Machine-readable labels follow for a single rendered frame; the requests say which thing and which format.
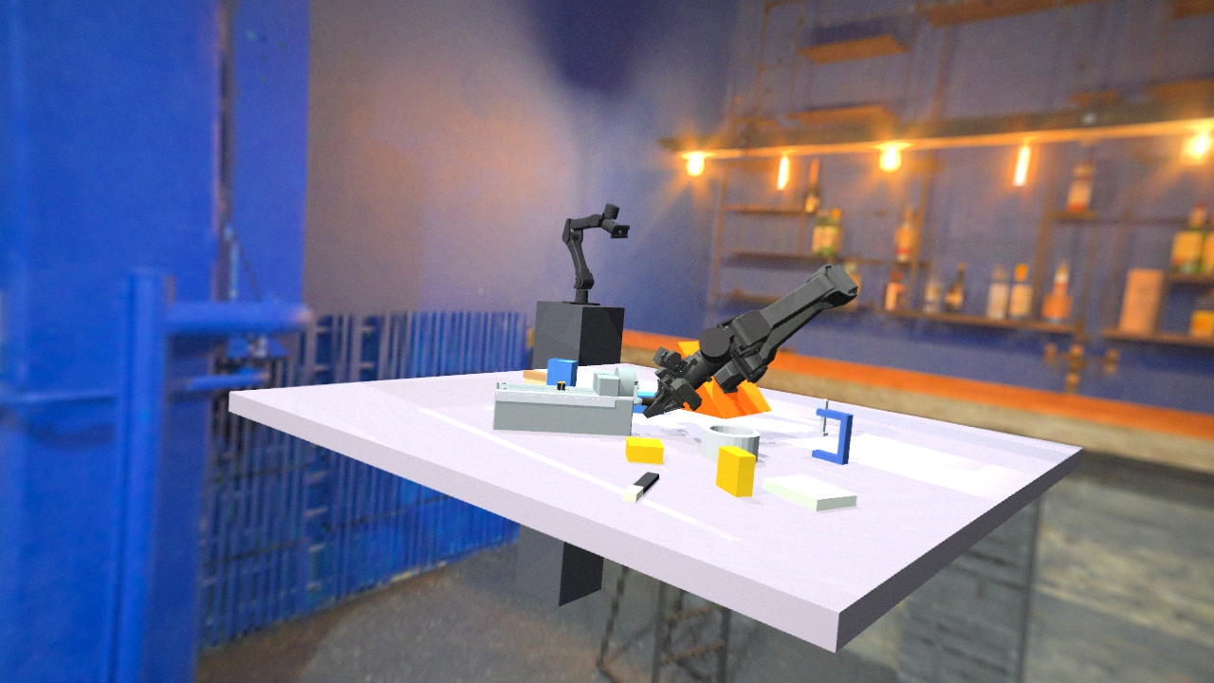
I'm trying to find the blue block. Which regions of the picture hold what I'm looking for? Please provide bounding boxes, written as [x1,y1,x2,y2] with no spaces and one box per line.
[632,391,656,414]
[546,359,578,387]

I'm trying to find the yellow block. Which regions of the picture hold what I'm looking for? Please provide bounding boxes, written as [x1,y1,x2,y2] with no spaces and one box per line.
[626,437,664,463]
[716,446,756,497]

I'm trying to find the blue c-clamp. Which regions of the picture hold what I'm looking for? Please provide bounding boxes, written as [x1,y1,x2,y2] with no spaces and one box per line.
[812,399,853,466]

